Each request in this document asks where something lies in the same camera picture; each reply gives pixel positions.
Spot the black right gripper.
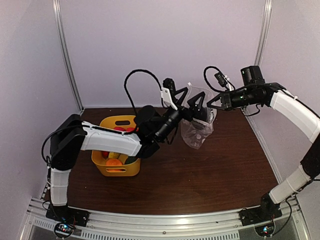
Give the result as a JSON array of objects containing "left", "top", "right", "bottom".
[{"left": 207, "top": 87, "right": 261, "bottom": 111}]

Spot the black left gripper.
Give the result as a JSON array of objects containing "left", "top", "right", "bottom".
[{"left": 155, "top": 87, "right": 206, "bottom": 142}]

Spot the clear zip top bag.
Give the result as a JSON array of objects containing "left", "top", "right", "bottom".
[{"left": 180, "top": 82, "right": 217, "bottom": 150}]

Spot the yellow toy banana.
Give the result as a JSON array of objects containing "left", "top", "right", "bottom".
[{"left": 108, "top": 152, "right": 120, "bottom": 159}]

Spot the purple toy eggplant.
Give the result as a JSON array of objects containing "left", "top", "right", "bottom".
[{"left": 194, "top": 107, "right": 215, "bottom": 124}]

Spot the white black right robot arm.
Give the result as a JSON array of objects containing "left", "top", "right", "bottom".
[{"left": 206, "top": 82, "right": 320, "bottom": 221}]

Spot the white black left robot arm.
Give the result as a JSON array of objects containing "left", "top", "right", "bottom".
[{"left": 44, "top": 87, "right": 205, "bottom": 222}]

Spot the red toy apple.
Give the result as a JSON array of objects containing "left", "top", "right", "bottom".
[
  {"left": 126, "top": 127, "right": 135, "bottom": 132},
  {"left": 113, "top": 126, "right": 126, "bottom": 132}
]

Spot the yellow plastic basket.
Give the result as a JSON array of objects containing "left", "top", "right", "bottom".
[{"left": 91, "top": 115, "right": 141, "bottom": 177}]

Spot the orange toy orange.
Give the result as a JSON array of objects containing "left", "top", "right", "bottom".
[{"left": 105, "top": 158, "right": 123, "bottom": 167}]

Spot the right circuit board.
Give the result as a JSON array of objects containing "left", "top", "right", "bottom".
[{"left": 254, "top": 223, "right": 275, "bottom": 238}]

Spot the circuit board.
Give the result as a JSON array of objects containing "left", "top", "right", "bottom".
[
  {"left": 254, "top": 223, "right": 275, "bottom": 238},
  {"left": 53, "top": 222, "right": 75, "bottom": 238}
]

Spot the left circuit board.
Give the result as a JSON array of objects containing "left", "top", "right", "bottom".
[{"left": 53, "top": 222, "right": 75, "bottom": 238}]

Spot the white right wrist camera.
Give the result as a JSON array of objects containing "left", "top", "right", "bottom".
[{"left": 214, "top": 72, "right": 236, "bottom": 91}]

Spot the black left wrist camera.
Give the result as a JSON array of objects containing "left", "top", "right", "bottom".
[{"left": 160, "top": 78, "right": 178, "bottom": 111}]

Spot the black right camera cable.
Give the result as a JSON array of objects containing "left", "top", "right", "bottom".
[{"left": 203, "top": 65, "right": 226, "bottom": 93}]

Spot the black camera cable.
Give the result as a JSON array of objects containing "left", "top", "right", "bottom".
[
  {"left": 203, "top": 65, "right": 226, "bottom": 93},
  {"left": 124, "top": 69, "right": 166, "bottom": 116}
]

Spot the black left camera cable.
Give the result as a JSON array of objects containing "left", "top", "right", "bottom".
[{"left": 124, "top": 69, "right": 166, "bottom": 116}]

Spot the right aluminium corner post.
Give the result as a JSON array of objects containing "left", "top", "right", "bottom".
[{"left": 254, "top": 0, "right": 273, "bottom": 66}]

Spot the aluminium corner post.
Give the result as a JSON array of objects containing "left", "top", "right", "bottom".
[
  {"left": 52, "top": 0, "right": 85, "bottom": 112},
  {"left": 254, "top": 0, "right": 273, "bottom": 66}
]

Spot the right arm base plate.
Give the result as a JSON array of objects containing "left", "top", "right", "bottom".
[{"left": 238, "top": 206, "right": 283, "bottom": 226}]

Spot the aluminium front rail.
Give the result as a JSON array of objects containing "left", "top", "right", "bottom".
[{"left": 19, "top": 197, "right": 311, "bottom": 240}]

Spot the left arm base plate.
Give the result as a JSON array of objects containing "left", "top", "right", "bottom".
[{"left": 45, "top": 205, "right": 90, "bottom": 227}]

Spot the left aluminium corner post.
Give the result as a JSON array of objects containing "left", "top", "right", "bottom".
[{"left": 52, "top": 0, "right": 85, "bottom": 112}]

